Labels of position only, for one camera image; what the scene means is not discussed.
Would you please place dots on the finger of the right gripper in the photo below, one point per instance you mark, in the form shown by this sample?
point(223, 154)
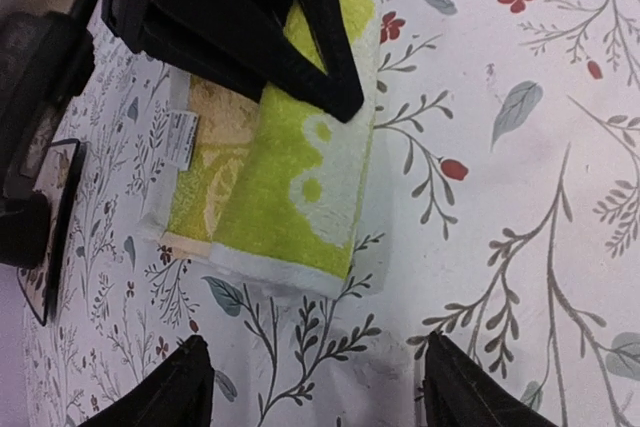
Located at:
point(303, 49)

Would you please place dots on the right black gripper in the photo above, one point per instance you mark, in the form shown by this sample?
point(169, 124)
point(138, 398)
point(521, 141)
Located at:
point(206, 38)

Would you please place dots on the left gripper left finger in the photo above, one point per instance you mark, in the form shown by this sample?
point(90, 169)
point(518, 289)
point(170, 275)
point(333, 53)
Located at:
point(179, 392)

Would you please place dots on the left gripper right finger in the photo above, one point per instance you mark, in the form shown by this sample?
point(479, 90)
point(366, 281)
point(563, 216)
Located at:
point(457, 392)

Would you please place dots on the yellow-green patterned towel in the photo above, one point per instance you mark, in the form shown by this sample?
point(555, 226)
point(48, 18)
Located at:
point(268, 190)

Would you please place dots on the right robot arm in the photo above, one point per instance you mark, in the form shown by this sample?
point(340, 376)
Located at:
point(46, 61)

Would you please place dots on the floral square coaster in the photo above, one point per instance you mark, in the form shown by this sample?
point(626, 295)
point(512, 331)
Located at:
point(58, 182)

